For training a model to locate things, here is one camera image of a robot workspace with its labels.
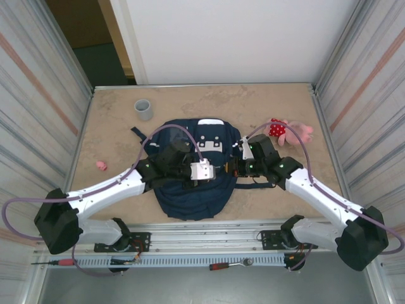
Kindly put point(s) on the navy blue backpack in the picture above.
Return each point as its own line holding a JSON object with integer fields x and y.
{"x": 190, "y": 202}

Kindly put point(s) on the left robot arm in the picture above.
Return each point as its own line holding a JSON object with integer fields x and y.
{"x": 107, "y": 193}

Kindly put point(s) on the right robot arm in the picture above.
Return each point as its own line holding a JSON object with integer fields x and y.
{"x": 316, "y": 202}

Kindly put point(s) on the pink plush doll red dress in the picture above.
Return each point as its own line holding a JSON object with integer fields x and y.
{"x": 297, "y": 133}

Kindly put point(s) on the grey plastic cup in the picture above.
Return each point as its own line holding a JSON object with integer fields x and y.
{"x": 144, "y": 110}

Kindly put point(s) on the small pink toy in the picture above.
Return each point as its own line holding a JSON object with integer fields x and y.
{"x": 101, "y": 165}

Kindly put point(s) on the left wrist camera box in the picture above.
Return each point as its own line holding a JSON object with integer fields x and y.
{"x": 202, "y": 169}

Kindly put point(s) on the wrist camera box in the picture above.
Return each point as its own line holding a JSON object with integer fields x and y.
{"x": 202, "y": 169}
{"x": 244, "y": 149}

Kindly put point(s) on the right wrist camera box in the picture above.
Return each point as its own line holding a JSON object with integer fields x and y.
{"x": 244, "y": 149}

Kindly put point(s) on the aluminium mounting rail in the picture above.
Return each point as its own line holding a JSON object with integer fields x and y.
{"x": 205, "y": 236}

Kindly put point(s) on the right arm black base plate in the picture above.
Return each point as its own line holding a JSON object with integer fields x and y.
{"x": 269, "y": 239}

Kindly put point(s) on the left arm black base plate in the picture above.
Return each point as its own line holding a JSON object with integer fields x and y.
{"x": 142, "y": 240}

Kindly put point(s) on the beige door frame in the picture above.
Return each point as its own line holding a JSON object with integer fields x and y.
{"x": 115, "y": 35}

